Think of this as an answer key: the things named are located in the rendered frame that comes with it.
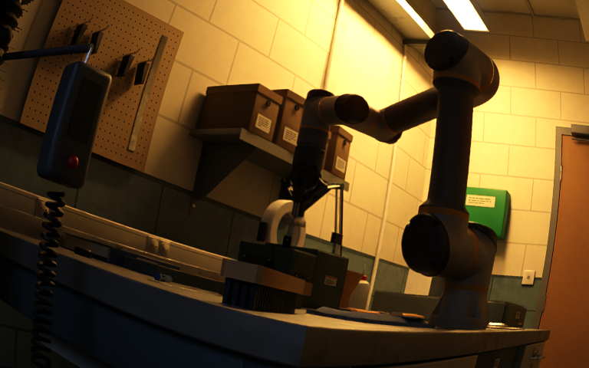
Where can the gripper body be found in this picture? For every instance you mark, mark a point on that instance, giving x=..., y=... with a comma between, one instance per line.
x=307, y=177

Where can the steel ruler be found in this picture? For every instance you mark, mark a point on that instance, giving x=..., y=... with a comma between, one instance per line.
x=146, y=96

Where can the dark pegboard hook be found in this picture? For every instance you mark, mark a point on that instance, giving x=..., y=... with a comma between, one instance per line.
x=96, y=41
x=78, y=33
x=124, y=65
x=141, y=73

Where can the brown pegboard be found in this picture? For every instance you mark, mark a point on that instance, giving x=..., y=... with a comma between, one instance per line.
x=55, y=101

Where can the ceiling light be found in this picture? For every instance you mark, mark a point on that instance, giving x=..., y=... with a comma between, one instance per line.
x=416, y=17
x=465, y=14

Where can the white bottle red cap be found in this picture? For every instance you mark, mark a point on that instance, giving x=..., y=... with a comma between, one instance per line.
x=360, y=294

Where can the grey door closer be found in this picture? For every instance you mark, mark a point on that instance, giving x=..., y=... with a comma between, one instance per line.
x=580, y=130

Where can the orange tag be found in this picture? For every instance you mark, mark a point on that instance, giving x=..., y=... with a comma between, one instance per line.
x=361, y=310
x=408, y=315

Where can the blue mat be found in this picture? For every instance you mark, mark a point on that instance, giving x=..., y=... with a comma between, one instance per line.
x=368, y=317

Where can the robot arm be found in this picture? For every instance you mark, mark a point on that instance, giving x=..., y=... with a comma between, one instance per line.
x=453, y=152

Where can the blue bracket bar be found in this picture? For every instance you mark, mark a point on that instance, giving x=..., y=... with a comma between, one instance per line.
x=41, y=52

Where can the orange door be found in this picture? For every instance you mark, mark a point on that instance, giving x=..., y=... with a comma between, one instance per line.
x=568, y=257

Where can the dark stamper body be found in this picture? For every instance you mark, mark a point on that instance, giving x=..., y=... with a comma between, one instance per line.
x=322, y=271

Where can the grey wall shelf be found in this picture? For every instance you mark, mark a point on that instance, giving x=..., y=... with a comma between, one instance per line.
x=221, y=152

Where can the white wall switch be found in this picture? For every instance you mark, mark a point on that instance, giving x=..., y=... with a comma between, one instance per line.
x=528, y=277

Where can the grey wall trunking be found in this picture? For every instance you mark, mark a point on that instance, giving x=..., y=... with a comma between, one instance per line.
x=115, y=230

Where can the green wall box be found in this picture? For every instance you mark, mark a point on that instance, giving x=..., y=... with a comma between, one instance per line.
x=487, y=216

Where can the orange container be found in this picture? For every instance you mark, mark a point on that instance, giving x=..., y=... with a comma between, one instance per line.
x=348, y=287

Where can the large brown cardboard box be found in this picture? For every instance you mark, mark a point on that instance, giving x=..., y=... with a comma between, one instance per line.
x=239, y=108

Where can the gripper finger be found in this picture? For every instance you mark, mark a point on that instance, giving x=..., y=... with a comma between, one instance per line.
x=285, y=186
x=338, y=216

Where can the white tape roll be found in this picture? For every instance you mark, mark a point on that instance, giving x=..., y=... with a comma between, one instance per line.
x=276, y=216

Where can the small dark box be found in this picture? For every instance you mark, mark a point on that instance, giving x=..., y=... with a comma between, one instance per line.
x=511, y=313

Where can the blue grey teach pendant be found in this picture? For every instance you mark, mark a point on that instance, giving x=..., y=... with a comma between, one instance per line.
x=73, y=129

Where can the brown topped tag rack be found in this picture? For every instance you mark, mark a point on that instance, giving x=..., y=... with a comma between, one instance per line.
x=264, y=283

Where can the grey box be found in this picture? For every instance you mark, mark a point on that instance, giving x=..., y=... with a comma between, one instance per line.
x=400, y=303

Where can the blue workbench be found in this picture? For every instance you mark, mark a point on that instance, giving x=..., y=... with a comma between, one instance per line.
x=138, y=331

